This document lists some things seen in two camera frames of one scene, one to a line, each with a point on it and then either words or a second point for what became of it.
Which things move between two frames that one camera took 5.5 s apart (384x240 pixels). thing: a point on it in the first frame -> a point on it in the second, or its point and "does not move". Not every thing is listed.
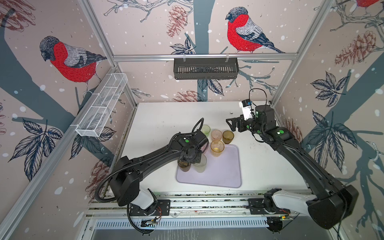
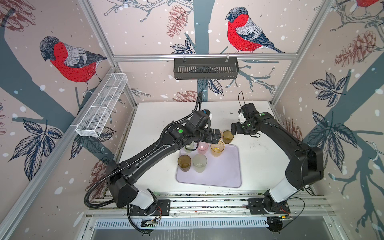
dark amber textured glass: [228, 136] does not move
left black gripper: [197, 160] -> [210, 138]
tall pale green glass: [200, 167] does not move
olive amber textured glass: [185, 166] does not move
